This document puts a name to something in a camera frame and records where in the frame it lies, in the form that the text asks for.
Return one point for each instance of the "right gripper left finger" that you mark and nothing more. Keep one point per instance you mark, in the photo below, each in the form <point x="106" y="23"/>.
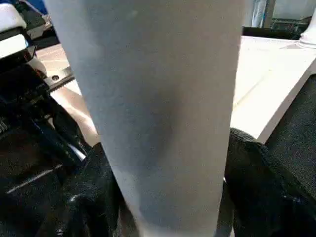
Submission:
<point x="89" y="197"/>

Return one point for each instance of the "black work mat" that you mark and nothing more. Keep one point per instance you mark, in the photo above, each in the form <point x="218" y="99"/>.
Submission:
<point x="296" y="133"/>

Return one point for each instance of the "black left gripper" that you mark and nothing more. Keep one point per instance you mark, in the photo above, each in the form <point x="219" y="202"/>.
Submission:
<point x="29" y="123"/>

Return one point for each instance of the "white plastic table top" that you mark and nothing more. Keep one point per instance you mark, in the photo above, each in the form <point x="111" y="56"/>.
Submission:
<point x="266" y="79"/>

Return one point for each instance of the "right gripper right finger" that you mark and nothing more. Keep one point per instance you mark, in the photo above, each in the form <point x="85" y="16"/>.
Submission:
<point x="266" y="197"/>

